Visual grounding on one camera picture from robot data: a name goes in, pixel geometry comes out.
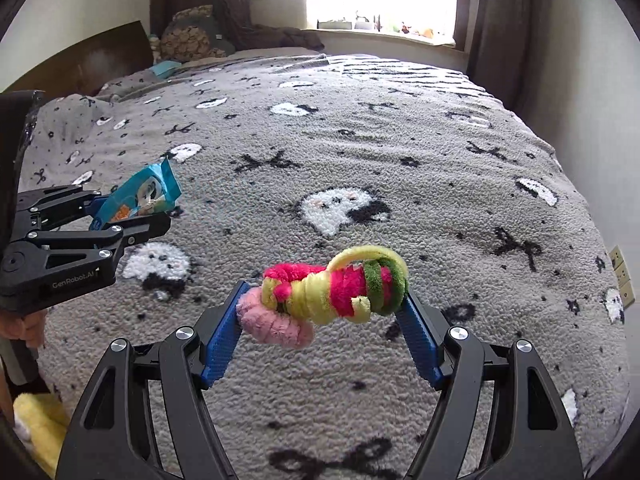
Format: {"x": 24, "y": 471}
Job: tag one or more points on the wooden headboard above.
{"x": 90, "y": 60}

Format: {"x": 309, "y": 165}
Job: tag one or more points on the blue snack packet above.
{"x": 145, "y": 192}

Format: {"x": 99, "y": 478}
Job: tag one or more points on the brown patterned pillow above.
{"x": 192, "y": 35}

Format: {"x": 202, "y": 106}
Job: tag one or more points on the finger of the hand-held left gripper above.
{"x": 145, "y": 227}
{"x": 60, "y": 202}

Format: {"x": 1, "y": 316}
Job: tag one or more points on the colourful fuzzy twisted toy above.
{"x": 325, "y": 290}

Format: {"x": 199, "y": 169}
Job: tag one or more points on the grey printed fleece blanket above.
{"x": 400, "y": 185}

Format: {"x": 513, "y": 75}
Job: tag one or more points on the white wall socket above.
{"x": 628, "y": 296}
{"x": 623, "y": 276}
{"x": 617, "y": 258}

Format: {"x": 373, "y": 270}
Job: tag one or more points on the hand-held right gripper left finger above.
{"x": 222, "y": 346}

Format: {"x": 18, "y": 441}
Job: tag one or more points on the brown knitted blanket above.
{"x": 280, "y": 37}

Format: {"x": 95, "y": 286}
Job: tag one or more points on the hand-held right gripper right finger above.
{"x": 422, "y": 346}

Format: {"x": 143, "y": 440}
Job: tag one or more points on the person's left hand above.
{"x": 25, "y": 330}

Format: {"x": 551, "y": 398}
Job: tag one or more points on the white cabinet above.
{"x": 277, "y": 7}

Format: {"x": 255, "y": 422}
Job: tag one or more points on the yellow fleece blanket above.
{"x": 42, "y": 425}

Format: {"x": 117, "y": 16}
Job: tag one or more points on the teal packet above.
{"x": 165, "y": 69}

